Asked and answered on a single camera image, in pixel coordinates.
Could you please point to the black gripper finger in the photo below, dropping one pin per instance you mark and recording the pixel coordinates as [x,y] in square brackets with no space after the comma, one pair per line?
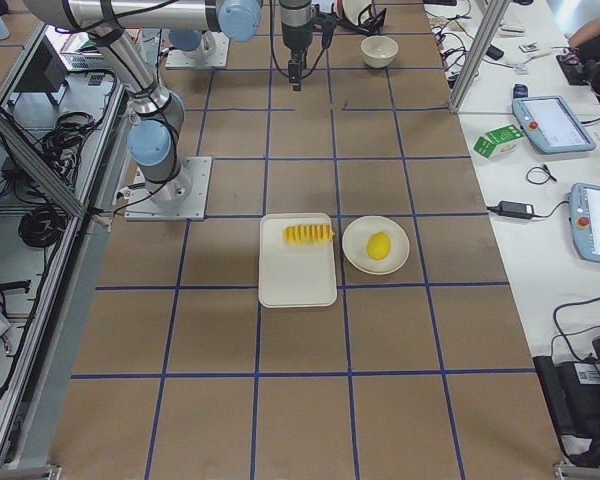
[295,73]

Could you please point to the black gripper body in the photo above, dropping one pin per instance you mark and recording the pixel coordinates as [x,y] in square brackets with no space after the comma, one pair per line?
[296,38]

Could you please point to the yellow sliced bread loaf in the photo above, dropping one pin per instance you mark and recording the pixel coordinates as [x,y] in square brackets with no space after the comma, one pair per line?
[308,234]

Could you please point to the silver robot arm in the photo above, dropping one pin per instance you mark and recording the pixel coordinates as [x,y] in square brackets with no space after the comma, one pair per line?
[297,32]
[153,142]

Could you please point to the white round plate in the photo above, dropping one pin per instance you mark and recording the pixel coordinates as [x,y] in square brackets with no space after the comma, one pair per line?
[355,238]

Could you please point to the black dish rack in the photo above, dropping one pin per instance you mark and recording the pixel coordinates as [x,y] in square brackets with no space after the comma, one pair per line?
[359,16]

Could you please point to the white bowl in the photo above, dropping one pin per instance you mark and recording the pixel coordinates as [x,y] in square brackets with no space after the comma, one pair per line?
[379,51]

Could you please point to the yellow lemon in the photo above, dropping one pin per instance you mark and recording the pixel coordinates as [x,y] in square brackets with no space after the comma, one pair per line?
[378,246]

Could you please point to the white rectangular tray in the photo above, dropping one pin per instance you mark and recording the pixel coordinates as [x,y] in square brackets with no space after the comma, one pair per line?
[295,276]

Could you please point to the green white carton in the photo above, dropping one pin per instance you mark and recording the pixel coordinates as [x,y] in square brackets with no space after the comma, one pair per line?
[499,141]

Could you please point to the upper teach pendant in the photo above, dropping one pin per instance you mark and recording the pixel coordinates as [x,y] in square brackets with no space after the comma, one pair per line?
[550,125]

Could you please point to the teach pendant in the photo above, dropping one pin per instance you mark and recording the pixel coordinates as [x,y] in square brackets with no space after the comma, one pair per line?
[584,203]
[550,125]

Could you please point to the black power adapter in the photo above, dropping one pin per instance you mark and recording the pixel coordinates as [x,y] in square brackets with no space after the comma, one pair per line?
[516,210]

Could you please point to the lower teach pendant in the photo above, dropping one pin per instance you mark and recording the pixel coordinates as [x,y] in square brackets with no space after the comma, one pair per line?
[584,203]

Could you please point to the black box with label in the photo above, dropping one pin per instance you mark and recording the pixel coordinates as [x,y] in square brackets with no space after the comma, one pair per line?
[572,392]

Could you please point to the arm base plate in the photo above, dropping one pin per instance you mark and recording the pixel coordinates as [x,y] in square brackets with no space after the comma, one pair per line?
[183,198]
[193,49]

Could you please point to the aluminium frame post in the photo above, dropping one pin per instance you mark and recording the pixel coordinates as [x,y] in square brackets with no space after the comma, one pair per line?
[482,40]

